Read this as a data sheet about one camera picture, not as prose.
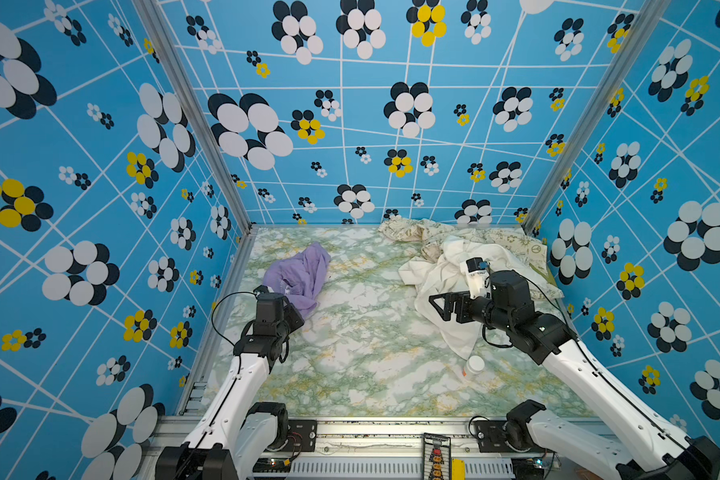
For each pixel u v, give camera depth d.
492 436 0.72
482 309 0.62
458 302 0.65
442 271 0.93
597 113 0.85
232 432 0.44
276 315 0.66
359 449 0.72
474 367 0.77
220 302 1.05
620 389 0.44
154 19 0.69
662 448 0.39
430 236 1.12
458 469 0.69
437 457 0.69
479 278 0.65
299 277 0.96
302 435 0.73
